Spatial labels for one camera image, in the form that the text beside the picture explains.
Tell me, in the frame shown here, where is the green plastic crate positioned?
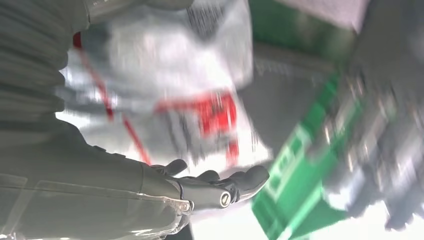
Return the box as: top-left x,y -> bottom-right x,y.
250,74 -> 365,240

